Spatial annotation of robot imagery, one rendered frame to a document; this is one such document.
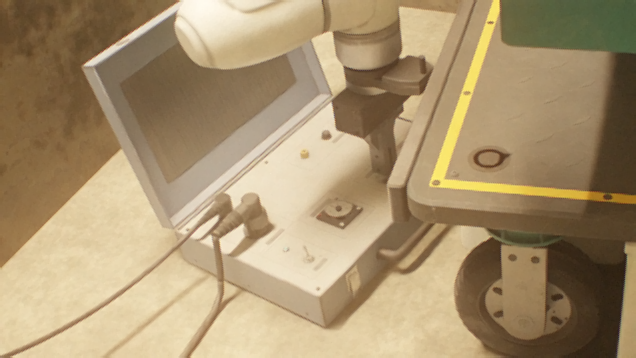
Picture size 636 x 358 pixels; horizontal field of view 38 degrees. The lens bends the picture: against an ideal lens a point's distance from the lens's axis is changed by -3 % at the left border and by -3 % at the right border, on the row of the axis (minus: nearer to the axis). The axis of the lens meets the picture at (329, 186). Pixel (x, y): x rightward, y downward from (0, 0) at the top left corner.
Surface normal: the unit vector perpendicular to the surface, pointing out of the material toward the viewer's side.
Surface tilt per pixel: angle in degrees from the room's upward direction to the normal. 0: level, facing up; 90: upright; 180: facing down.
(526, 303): 90
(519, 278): 90
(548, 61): 0
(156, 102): 75
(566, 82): 0
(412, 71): 0
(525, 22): 90
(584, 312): 91
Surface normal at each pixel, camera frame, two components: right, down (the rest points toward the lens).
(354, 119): -0.61, 0.56
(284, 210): -0.14, -0.77
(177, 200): 0.72, 0.08
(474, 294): -0.23, 0.65
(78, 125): 0.88, 0.19
